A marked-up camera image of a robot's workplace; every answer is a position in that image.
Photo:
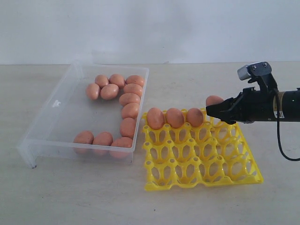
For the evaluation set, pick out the clear plastic container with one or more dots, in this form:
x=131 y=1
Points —
x=68 y=111

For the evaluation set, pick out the yellow plastic egg tray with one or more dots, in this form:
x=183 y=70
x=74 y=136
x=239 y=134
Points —
x=214 y=154

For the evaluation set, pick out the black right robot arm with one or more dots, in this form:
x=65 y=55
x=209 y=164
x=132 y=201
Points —
x=287 y=106

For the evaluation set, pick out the brown egg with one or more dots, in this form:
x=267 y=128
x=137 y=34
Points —
x=84 y=137
x=127 y=127
x=103 y=139
x=127 y=98
x=130 y=110
x=134 y=88
x=135 y=79
x=155 y=118
x=213 y=100
x=174 y=117
x=118 y=80
x=194 y=116
x=109 y=91
x=101 y=80
x=93 y=91
x=123 y=142

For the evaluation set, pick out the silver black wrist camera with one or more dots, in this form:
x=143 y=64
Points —
x=260 y=72

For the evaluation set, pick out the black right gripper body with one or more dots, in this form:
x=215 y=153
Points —
x=253 y=105

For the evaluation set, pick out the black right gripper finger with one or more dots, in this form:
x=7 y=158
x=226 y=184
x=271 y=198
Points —
x=226 y=104
x=219 y=113

